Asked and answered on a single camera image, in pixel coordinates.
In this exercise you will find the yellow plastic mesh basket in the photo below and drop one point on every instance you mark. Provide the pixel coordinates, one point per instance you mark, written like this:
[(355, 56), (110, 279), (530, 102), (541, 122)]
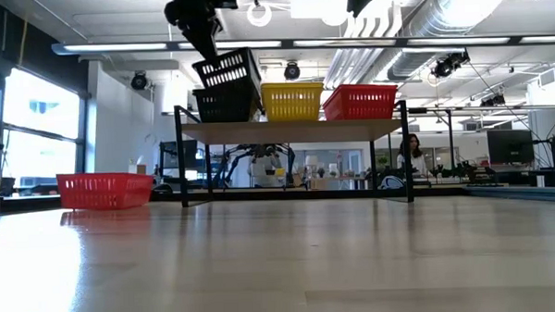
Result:
[(292, 107), (291, 84)]

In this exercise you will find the black computer monitor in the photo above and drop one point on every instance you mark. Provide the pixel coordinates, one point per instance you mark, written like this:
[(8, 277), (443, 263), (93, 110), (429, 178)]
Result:
[(510, 145), (171, 155)]

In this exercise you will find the person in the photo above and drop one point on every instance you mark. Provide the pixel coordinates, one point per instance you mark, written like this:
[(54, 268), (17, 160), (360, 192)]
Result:
[(414, 158), (265, 170)]

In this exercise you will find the background robot arms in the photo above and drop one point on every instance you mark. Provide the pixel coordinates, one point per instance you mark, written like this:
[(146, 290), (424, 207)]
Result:
[(233, 160)]

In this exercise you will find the white round object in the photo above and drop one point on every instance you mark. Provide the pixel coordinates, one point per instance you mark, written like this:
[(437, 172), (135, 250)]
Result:
[(392, 183)]

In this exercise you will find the black aluminium rig frame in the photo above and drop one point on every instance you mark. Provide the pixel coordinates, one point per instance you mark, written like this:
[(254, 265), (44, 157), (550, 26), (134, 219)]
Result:
[(279, 195)]

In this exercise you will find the black plastic mesh basket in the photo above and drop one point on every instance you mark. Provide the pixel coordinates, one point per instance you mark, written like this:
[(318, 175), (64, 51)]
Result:
[(225, 107), (228, 69), (201, 89)]

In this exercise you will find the white ceiling pipes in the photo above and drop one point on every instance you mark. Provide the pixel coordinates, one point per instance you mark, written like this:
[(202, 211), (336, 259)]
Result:
[(357, 60)]

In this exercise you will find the black ceiling spotlight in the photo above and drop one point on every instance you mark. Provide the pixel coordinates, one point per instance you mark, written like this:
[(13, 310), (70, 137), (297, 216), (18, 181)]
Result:
[(292, 71), (448, 66), (139, 81)]

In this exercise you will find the red plastic mesh basket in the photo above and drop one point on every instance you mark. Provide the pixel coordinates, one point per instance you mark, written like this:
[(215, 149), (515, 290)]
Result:
[(105, 192), (368, 89), (359, 109)]

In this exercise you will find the wooden shelf with black legs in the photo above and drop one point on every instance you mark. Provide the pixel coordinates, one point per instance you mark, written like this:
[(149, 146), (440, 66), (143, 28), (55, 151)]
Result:
[(281, 132)]

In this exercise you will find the silver ventilation duct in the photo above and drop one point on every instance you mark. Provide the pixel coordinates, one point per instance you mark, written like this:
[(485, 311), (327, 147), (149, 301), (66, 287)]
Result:
[(430, 25)]

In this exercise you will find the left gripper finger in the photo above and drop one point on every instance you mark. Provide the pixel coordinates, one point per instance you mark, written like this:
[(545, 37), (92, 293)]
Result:
[(206, 40)]

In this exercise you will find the long ceiling light bar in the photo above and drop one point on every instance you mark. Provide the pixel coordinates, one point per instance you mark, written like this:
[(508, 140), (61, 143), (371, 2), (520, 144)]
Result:
[(116, 47)]

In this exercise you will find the large window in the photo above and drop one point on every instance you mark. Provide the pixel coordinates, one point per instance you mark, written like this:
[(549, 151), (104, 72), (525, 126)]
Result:
[(40, 127)]

